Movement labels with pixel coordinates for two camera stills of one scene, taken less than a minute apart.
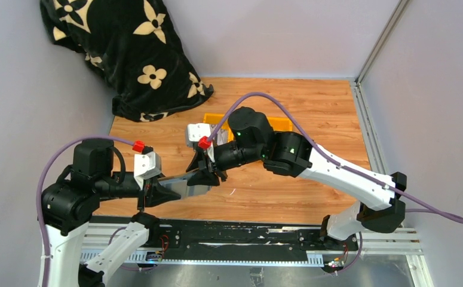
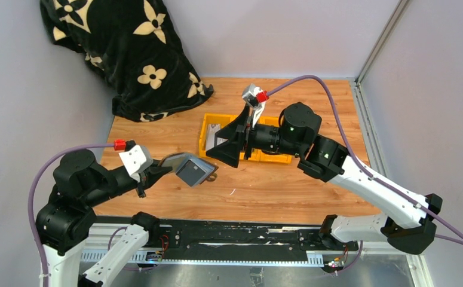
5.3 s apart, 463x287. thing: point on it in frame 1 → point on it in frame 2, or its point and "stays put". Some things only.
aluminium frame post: [388, 30] stays put
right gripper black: [205, 176] → [229, 151]
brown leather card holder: [178, 183] → [191, 170]
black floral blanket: [135, 48] stays put
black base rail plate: [245, 240] stays put
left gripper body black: [141, 192] → [144, 180]
